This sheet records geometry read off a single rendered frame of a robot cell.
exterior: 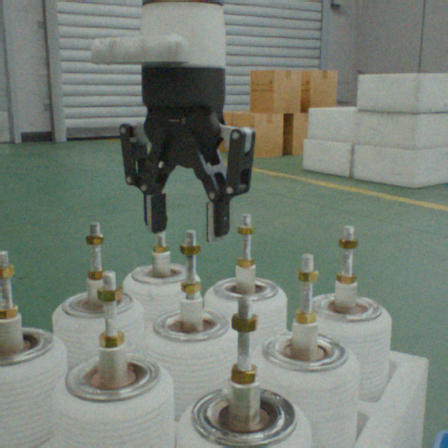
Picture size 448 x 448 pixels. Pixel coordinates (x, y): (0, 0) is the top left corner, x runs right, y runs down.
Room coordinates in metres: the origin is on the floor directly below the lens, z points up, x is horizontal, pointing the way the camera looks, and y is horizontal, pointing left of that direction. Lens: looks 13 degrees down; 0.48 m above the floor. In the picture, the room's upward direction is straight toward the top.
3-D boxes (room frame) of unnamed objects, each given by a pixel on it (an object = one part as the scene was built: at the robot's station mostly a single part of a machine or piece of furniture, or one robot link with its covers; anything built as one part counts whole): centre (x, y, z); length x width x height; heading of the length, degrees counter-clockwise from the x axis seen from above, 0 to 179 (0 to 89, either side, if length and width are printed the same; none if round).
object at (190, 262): (0.53, 0.03, 0.31); 0.01 x 0.01 x 0.08; 85
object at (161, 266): (0.69, 0.08, 0.26); 0.02 x 0.02 x 0.03
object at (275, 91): (4.30, -0.37, 0.45); 0.30 x 0.24 x 0.30; 34
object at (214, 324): (0.53, 0.03, 0.25); 0.08 x 0.08 x 0.01
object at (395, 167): (3.05, -0.96, 0.09); 0.39 x 0.39 x 0.18; 36
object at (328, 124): (3.40, -0.76, 0.27); 0.39 x 0.39 x 0.18; 34
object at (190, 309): (0.53, 0.03, 0.26); 0.02 x 0.02 x 0.03
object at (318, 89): (4.51, -0.66, 0.45); 0.30 x 0.24 x 0.30; 30
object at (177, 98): (0.53, 0.04, 0.46); 0.08 x 0.08 x 0.09
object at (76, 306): (0.59, 0.14, 0.25); 0.08 x 0.08 x 0.01
